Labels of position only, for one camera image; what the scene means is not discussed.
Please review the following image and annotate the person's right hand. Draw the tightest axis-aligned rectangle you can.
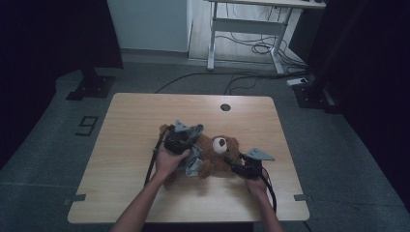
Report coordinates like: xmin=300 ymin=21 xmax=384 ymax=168
xmin=244 ymin=167 xmax=271 ymax=196

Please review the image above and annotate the white metal frame desk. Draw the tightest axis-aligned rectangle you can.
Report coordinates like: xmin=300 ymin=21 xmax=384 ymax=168
xmin=204 ymin=0 xmax=327 ymax=75

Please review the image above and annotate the white power strip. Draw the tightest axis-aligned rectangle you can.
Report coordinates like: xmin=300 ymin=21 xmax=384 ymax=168
xmin=285 ymin=76 xmax=309 ymax=87

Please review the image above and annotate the black stand base plate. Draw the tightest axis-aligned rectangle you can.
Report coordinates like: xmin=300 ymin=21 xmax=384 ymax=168
xmin=65 ymin=67 xmax=117 ymax=102
xmin=292 ymin=72 xmax=343 ymax=114

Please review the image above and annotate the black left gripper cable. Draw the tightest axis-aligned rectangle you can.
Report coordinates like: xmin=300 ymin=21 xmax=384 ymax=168
xmin=143 ymin=126 xmax=172 ymax=187

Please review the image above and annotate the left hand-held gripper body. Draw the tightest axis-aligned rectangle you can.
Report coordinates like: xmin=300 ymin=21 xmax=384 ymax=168
xmin=163 ymin=119 xmax=195 ymax=156

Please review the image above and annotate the brown teddy bear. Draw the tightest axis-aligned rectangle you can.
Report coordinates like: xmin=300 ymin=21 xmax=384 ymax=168
xmin=159 ymin=123 xmax=244 ymax=189

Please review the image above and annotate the tangle of black cables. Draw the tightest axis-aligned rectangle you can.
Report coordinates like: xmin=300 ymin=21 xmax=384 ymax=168
xmin=215 ymin=3 xmax=308 ymax=75

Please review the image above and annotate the long black floor cable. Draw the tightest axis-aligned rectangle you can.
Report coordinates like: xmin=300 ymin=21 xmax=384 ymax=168
xmin=154 ymin=71 xmax=311 ymax=96

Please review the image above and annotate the grey tape strip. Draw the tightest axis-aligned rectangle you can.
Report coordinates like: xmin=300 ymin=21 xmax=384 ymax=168
xmin=63 ymin=193 xmax=87 ymax=207
xmin=293 ymin=193 xmax=313 ymax=203

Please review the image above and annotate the black floor tape mark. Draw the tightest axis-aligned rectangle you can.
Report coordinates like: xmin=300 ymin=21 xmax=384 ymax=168
xmin=74 ymin=115 xmax=100 ymax=137

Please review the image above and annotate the person's left hand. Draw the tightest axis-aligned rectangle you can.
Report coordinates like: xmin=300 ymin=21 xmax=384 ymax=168
xmin=155 ymin=145 xmax=191 ymax=183

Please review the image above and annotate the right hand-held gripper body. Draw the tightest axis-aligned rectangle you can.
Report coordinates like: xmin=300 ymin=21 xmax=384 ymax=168
xmin=239 ymin=147 xmax=277 ymax=181

